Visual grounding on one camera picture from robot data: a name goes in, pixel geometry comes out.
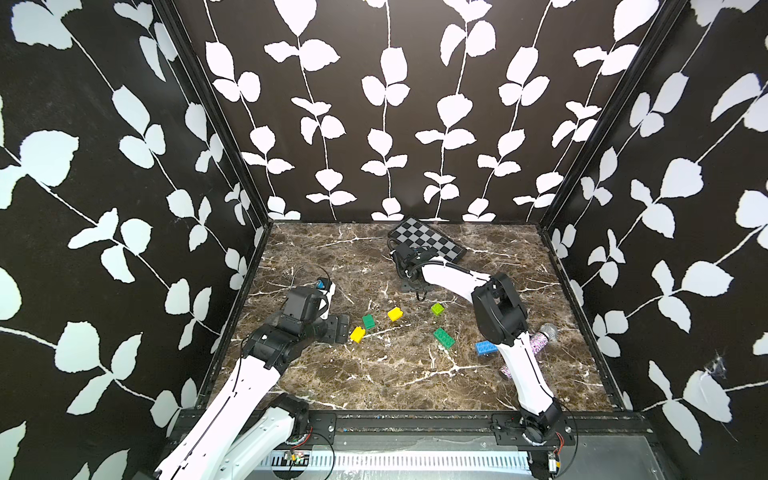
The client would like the yellow small brick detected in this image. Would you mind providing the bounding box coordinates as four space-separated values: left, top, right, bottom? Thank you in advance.
387 307 404 322

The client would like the green long brick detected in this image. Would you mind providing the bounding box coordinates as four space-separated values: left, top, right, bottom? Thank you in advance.
433 328 455 350

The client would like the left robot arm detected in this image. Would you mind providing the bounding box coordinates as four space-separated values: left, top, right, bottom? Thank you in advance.
153 314 350 479

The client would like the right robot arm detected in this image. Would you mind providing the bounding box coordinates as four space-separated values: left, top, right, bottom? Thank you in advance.
391 243 562 445

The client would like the yellow brick lower left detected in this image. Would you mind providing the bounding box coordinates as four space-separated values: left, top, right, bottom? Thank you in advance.
349 327 366 343

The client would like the black white checkerboard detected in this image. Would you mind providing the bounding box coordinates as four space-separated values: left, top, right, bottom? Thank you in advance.
388 217 467 263

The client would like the dark green small brick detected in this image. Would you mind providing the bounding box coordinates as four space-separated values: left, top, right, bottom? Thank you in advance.
362 314 376 331

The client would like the blue long brick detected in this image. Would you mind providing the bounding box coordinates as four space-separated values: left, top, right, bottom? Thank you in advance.
475 341 498 356

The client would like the purple glitter microphone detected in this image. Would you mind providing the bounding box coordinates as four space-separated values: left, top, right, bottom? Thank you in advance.
529 323 558 356

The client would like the black mounting rail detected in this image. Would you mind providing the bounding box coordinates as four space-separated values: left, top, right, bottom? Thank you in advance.
298 410 653 450

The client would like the white slotted cable duct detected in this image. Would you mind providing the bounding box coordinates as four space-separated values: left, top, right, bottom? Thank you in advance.
255 451 531 474

